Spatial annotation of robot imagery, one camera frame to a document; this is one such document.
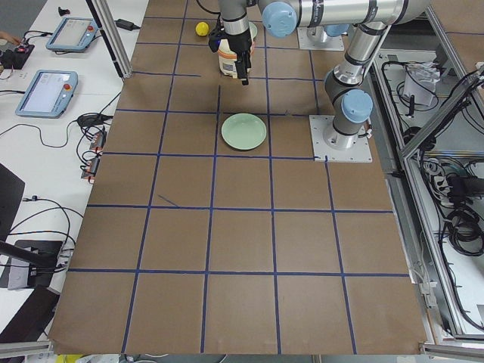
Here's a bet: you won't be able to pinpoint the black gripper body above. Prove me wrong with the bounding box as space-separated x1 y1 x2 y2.
227 30 252 57

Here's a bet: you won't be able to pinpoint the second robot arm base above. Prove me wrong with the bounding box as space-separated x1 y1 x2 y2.
297 24 349 51

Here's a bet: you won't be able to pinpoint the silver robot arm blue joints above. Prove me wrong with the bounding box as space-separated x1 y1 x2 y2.
217 0 430 136

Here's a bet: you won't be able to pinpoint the person hand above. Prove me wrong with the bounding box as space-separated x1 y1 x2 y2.
0 31 21 45

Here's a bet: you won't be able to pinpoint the yellow lemon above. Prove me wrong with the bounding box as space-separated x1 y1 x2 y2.
195 21 209 37

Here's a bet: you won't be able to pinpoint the light green plate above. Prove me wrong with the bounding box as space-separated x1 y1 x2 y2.
221 113 267 150

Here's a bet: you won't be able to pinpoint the black power adapter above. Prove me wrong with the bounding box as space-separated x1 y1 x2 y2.
115 19 140 31

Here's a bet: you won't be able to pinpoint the upper blue teach pendant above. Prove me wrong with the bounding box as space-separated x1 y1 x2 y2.
46 17 98 52

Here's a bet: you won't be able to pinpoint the blue teach pendant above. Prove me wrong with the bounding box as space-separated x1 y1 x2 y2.
15 70 78 118
46 17 98 52

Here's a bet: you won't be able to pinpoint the white paper bag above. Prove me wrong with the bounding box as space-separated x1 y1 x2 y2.
402 62 440 107

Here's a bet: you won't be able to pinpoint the power strip with plugs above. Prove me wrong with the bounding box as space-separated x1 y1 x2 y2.
80 127 107 184

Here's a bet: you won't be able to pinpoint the lower blue teach pendant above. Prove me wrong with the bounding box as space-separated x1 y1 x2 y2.
15 70 78 118

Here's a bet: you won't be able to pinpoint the white power strip right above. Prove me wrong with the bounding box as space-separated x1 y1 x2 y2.
423 160 453 208

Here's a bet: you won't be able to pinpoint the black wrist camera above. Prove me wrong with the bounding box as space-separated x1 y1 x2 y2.
208 28 227 53

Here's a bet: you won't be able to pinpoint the aluminium frame post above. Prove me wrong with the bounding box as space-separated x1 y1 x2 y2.
85 0 133 79

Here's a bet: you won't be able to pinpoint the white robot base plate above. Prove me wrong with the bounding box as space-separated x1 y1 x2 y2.
309 115 373 163

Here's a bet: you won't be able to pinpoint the black cable bundle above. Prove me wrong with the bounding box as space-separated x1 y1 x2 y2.
440 206 484 258

